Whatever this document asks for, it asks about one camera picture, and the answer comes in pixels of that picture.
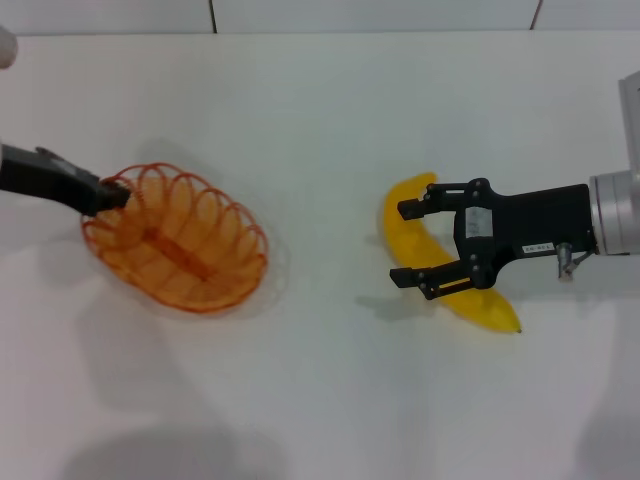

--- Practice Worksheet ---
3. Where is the metal plug with cable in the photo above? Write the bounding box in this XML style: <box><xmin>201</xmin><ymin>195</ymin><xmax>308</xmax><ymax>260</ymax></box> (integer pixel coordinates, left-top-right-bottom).
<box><xmin>555</xmin><ymin>241</ymin><xmax>594</xmax><ymax>279</ymax></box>

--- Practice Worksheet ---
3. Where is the orange wire basket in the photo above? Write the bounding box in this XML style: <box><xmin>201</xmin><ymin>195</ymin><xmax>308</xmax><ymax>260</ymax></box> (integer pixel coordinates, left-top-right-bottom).
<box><xmin>80</xmin><ymin>160</ymin><xmax>270</xmax><ymax>316</ymax></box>

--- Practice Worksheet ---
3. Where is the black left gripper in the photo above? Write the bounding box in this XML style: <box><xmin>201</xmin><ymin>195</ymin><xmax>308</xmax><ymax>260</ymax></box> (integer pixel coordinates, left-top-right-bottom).
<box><xmin>0</xmin><ymin>144</ymin><xmax>134</xmax><ymax>218</ymax></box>

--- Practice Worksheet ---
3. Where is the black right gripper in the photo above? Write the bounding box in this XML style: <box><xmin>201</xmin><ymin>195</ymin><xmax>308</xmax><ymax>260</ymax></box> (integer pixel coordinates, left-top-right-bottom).
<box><xmin>389</xmin><ymin>177</ymin><xmax>598</xmax><ymax>302</ymax></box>

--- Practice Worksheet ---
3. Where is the yellow banana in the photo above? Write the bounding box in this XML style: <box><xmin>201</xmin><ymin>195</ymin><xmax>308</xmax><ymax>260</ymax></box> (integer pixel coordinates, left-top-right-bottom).
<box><xmin>381</xmin><ymin>171</ymin><xmax>524</xmax><ymax>336</ymax></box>

